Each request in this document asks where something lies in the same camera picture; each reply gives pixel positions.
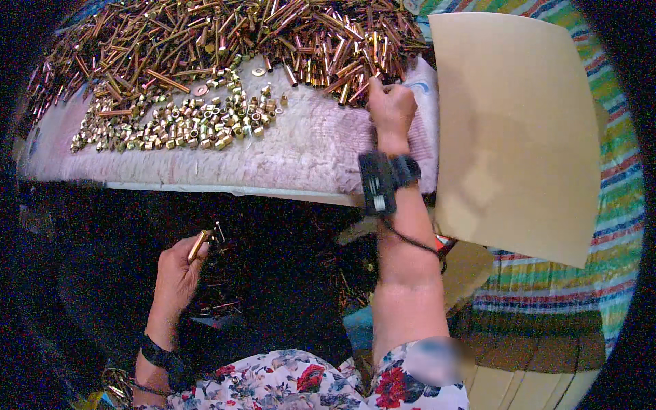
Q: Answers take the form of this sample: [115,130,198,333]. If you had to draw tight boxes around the person's right hand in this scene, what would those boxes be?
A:
[366,76,418,154]

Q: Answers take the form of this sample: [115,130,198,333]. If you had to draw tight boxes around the person's left hand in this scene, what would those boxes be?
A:
[151,236,211,319]

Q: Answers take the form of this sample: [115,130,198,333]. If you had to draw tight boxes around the short brass tube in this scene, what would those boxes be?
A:
[187,229,210,265]

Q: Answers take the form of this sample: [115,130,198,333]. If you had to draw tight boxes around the white board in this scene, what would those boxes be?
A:
[101,180,360,208]

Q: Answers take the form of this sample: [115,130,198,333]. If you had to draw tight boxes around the black wrist band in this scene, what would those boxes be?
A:
[357,150,422,216]
[139,332,198,393]

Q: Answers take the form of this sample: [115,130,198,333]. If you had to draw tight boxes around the dark crate with loose tubes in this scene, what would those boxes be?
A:
[20,180,381,362]

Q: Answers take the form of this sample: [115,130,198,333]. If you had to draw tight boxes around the pink white woven mat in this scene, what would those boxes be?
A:
[19,55,440,199]

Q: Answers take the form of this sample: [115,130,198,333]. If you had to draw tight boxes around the tan cardboard sheet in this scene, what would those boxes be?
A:
[428,12,601,269]

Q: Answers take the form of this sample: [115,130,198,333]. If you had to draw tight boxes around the pile of brass nuts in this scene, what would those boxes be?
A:
[69,69,290,154]

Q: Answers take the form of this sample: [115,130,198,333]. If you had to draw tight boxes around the small cardboard scrap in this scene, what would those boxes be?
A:
[336,215,381,247]

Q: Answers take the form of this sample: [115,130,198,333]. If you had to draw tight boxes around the heap of brass copper tubes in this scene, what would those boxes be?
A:
[23,0,431,126]

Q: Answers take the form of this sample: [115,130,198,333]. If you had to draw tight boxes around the person's body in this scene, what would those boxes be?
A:
[165,279,475,410]

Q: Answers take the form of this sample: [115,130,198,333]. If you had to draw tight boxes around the brown cardboard piece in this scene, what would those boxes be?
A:
[440,240,496,314]

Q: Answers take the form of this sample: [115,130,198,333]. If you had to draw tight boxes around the striped woven tarp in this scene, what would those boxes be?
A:
[415,0,646,359]

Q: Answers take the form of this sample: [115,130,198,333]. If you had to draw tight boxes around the yellow wooden stool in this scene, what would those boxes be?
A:
[461,365,601,410]

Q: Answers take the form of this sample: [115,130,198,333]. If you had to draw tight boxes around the black wrist band cable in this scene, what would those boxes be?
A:
[381,214,448,273]

